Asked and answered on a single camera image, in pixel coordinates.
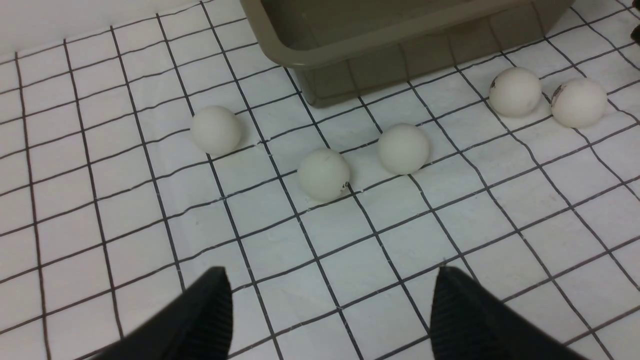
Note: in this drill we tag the white black grid tablecloth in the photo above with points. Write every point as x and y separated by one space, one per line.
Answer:
109 210

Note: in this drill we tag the white ping-pong ball with logo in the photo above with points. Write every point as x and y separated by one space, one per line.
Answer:
323 174

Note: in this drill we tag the olive green plastic bin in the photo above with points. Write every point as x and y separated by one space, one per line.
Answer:
339 50

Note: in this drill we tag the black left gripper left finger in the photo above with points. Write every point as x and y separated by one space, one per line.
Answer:
197 325

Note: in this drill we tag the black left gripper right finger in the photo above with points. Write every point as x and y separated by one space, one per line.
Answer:
467 322

